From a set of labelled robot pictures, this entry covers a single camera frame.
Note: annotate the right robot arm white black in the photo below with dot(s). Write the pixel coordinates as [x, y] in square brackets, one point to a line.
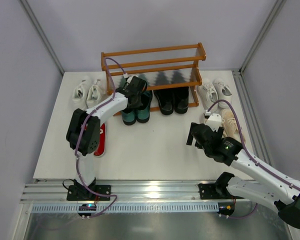
[272, 189]

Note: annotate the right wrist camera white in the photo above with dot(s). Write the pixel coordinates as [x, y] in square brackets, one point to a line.
[214, 121]

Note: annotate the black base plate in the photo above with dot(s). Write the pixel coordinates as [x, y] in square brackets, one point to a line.
[212, 191]
[102, 192]

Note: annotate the white sneaker left inner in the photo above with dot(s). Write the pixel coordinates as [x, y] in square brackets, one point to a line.
[95, 94]

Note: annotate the black loafer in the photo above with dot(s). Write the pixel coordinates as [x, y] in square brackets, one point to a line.
[165, 98]
[181, 99]

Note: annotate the white sneaker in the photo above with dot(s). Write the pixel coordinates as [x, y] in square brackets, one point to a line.
[223, 93]
[207, 93]
[80, 93]
[95, 94]

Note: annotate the white sneaker far right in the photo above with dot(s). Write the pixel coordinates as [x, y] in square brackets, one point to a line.
[223, 93]

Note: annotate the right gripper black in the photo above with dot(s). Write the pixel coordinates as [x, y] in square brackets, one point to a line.
[197, 135]

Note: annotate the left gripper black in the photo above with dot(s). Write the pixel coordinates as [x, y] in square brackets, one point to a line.
[138, 85]

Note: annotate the wooden two-tier shoe shelf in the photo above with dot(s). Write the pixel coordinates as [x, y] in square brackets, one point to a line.
[162, 67]

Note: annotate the red canvas shoe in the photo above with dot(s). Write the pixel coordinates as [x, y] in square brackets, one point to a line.
[99, 152]

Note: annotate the green loafer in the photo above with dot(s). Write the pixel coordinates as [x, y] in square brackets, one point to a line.
[143, 112]
[128, 116]

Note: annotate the aluminium mounting rail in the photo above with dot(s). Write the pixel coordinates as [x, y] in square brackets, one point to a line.
[52, 191]

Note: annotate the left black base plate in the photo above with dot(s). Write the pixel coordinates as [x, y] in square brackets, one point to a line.
[102, 192]

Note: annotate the slotted grey cable duct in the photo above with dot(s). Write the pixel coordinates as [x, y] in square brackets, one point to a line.
[126, 207]

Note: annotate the white sneaker far left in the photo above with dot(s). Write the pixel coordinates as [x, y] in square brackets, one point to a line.
[80, 93]

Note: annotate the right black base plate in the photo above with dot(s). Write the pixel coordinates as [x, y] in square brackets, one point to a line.
[212, 191]

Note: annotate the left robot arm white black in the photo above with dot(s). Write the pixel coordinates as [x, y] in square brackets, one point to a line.
[83, 134]

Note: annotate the white sneaker right inner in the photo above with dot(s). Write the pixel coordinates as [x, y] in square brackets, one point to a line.
[207, 93]

